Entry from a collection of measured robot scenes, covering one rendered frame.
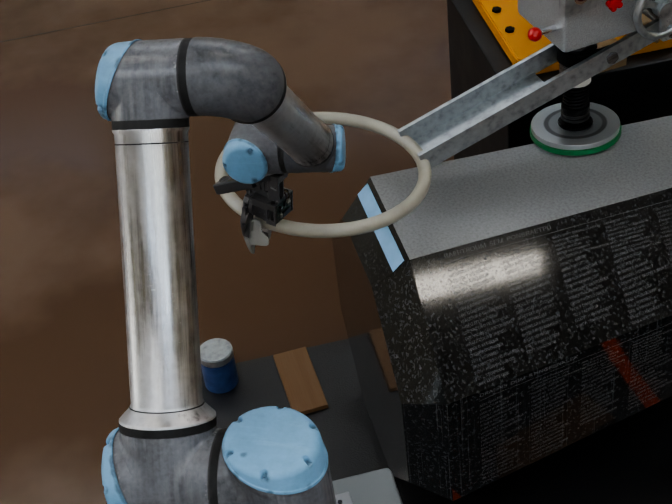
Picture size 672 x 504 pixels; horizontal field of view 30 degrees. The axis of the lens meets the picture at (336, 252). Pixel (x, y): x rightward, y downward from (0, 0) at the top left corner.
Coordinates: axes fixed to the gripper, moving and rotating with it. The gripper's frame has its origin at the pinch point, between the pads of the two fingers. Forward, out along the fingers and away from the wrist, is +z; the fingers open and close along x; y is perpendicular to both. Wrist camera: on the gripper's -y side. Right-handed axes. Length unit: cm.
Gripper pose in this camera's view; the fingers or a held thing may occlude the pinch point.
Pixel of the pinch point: (257, 240)
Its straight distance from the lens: 273.4
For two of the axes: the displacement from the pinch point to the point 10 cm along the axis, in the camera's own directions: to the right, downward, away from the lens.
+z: 0.0, 7.9, 6.1
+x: 5.1, -5.2, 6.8
